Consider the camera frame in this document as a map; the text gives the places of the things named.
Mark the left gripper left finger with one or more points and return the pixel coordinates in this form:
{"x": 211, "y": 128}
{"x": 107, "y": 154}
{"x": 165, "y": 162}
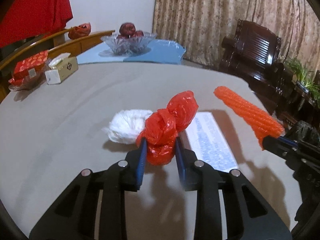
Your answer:
{"x": 105, "y": 195}

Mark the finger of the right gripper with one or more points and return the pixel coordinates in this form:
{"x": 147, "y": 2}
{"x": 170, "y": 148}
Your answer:
{"x": 280, "y": 146}

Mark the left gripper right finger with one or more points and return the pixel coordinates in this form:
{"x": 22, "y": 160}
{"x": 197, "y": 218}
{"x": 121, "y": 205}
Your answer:
{"x": 196, "y": 175}

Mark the orange foam fruit net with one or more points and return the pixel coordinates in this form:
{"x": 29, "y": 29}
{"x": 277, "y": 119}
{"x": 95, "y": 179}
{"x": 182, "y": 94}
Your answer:
{"x": 261, "y": 122}

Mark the red plastic bag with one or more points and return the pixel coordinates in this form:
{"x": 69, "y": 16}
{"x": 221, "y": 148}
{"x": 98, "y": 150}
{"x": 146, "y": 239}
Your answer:
{"x": 163, "y": 126}

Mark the white printed paper sheet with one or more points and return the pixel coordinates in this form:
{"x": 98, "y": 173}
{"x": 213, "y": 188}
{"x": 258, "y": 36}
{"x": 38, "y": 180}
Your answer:
{"x": 204, "y": 137}

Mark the dark wooden side table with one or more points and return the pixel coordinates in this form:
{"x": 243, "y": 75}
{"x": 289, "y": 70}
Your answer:
{"x": 298, "y": 106}

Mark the green potted plant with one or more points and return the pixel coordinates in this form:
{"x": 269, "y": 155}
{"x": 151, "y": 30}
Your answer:
{"x": 303, "y": 75}

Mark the grey tablecloth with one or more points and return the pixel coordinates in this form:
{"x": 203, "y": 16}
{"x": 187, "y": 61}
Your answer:
{"x": 50, "y": 134}

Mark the dark wooden armchair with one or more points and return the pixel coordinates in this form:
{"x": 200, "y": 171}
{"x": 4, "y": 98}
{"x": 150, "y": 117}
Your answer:
{"x": 252, "y": 54}

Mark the tissue box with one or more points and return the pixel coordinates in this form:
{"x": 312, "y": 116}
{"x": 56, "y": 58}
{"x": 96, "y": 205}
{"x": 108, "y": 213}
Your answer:
{"x": 60, "y": 68}

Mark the light blue table mat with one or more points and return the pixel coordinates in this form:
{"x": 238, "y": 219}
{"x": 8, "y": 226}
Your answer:
{"x": 157, "y": 51}

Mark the glass fruit bowl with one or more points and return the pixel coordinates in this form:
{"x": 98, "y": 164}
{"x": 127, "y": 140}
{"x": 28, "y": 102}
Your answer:
{"x": 129, "y": 46}

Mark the glass snack dish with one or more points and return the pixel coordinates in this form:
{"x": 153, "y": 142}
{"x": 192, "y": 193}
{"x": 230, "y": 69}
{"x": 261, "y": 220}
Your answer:
{"x": 31, "y": 78}

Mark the red snack packet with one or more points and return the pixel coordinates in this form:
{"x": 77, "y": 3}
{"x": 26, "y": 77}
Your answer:
{"x": 33, "y": 61}

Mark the red apples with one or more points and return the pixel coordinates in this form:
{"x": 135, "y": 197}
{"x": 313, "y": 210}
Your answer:
{"x": 128, "y": 30}

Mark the wooden bench backrest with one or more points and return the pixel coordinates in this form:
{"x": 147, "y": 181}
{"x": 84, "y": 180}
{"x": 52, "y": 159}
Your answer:
{"x": 55, "y": 44}

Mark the floral beige curtain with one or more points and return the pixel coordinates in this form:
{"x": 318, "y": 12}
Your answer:
{"x": 200, "y": 26}

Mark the red cloth cover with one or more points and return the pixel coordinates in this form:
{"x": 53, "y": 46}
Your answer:
{"x": 28, "y": 18}

